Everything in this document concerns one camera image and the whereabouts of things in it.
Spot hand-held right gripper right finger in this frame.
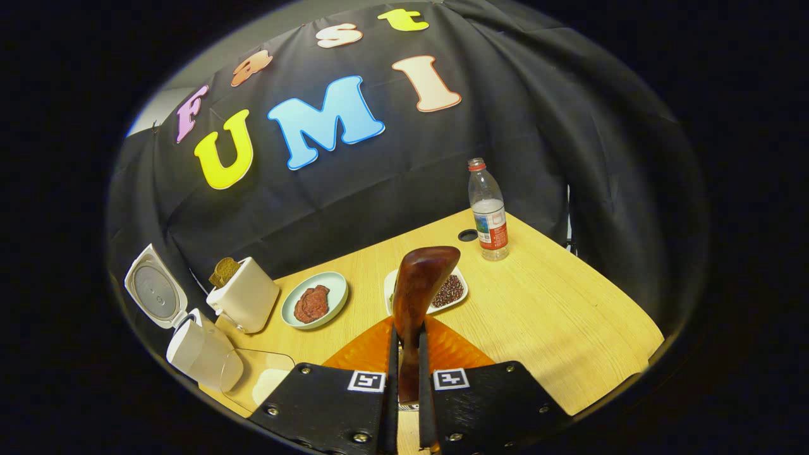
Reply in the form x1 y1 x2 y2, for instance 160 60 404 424
417 316 573 455

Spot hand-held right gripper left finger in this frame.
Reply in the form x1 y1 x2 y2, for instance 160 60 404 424
248 316 400 455

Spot brown wooden spoon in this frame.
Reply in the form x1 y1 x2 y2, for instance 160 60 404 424
392 246 461 405

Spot white rice cooker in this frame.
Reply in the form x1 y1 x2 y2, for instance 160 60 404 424
124 243 244 392

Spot clear rounded rectangular tray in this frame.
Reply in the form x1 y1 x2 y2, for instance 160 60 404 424
220 349 296 415

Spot red meat piece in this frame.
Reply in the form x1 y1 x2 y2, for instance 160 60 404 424
294 285 331 324

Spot white divided grain dish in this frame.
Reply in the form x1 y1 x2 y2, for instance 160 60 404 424
384 265 469 317

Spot green round plate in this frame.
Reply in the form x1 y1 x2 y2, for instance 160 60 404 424
281 272 349 331

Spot dark red beans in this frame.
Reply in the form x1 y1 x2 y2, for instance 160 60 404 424
432 275 464 308

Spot white toaster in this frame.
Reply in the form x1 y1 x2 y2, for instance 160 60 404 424
207 256 280 334

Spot toasted bread slices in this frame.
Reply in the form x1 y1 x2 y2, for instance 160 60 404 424
209 257 241 288

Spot clear plastic water bottle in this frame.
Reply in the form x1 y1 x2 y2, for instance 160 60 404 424
468 158 510 262

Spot white metal pole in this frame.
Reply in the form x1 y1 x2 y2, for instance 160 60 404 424
564 183 579 253

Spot black backdrop cloth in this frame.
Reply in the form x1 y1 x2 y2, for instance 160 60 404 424
107 0 709 373

